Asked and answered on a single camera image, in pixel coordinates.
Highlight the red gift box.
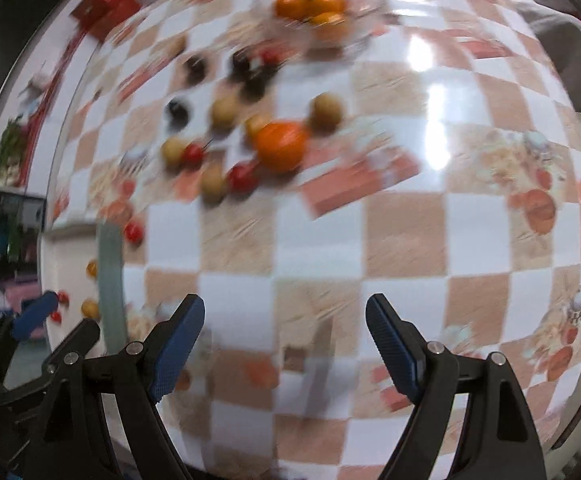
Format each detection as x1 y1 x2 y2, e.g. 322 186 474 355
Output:
73 0 141 41

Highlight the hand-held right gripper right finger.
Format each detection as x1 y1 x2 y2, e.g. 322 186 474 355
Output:
365 294 546 480

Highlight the large orange tangerine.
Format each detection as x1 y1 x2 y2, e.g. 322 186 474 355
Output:
254 121 310 173

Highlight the clear glass bowl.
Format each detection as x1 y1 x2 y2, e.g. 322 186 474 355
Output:
265 0 388 53

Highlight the white tray with green rim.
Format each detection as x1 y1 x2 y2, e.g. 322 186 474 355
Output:
40 220 126 351

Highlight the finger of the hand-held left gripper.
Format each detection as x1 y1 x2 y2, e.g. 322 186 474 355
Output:
0 317 102 406
0 290 60 391

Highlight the checkered printed tablecloth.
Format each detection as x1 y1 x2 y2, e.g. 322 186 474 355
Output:
45 0 581 478

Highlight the grey cushion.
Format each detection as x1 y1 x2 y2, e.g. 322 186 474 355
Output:
517 2 581 116

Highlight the dark cabinet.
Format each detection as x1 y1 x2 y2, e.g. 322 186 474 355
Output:
0 185 46 281

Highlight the green plant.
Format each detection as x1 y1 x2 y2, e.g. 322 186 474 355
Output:
0 119 30 187

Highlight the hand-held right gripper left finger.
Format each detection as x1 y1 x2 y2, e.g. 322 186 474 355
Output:
25 294 206 480

